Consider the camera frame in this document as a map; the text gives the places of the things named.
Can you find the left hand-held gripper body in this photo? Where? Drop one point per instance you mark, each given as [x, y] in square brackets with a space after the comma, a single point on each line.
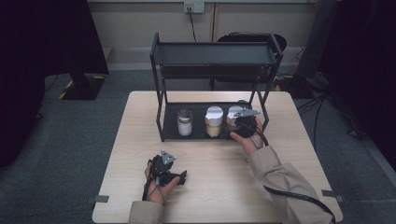
[162, 171]

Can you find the black chair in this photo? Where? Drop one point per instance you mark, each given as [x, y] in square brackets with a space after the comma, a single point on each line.
[249, 38]

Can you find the grey tape strip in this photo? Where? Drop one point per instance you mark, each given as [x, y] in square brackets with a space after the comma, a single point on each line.
[332, 194]
[99, 198]

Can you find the black stand base yellow tape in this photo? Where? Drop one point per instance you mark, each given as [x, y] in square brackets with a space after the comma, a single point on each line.
[82, 88]

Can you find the dark curtain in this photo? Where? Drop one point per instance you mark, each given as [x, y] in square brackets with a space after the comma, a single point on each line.
[37, 62]
[367, 62]

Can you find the person's left hand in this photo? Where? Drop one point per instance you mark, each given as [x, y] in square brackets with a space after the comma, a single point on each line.
[160, 191]

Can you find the black metal two-tier rack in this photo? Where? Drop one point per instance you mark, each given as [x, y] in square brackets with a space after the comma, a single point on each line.
[210, 121]

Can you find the person's right hand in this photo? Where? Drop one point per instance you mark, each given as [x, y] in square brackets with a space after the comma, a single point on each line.
[250, 144]

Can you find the glass jar with silver lid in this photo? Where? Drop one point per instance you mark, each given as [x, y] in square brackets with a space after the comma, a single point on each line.
[185, 123]

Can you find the white-lidded jar of tan powder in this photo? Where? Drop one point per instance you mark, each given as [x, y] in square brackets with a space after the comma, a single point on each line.
[232, 116]
[214, 119]

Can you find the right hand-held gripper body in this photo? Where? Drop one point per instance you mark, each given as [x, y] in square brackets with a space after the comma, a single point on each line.
[246, 126]

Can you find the dark grey stand post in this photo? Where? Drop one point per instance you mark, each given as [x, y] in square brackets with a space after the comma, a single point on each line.
[317, 40]

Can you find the white wall socket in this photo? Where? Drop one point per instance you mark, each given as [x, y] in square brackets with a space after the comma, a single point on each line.
[194, 6]

